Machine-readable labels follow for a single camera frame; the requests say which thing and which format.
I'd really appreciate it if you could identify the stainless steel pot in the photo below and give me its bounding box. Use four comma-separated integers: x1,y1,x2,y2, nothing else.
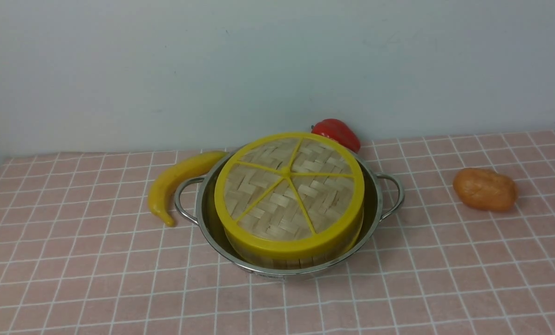
173,151,405,281

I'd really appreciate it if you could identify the yellow woven steamer lid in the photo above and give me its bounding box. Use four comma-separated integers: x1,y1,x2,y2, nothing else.
214,132,365,260

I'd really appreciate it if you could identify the red bell pepper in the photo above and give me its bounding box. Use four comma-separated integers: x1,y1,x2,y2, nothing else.
311,118,361,154

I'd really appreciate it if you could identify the yellow bamboo steamer basket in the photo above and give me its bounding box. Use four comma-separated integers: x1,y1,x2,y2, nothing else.
222,206,364,269

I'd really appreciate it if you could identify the pink checkered tablecloth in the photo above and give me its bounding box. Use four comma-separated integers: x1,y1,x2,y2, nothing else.
0,131,555,335

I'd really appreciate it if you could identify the yellow banana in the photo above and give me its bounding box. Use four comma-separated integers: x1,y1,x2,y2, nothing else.
147,151,227,227

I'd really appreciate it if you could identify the brown potato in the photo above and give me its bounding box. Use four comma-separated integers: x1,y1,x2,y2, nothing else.
453,167,519,212

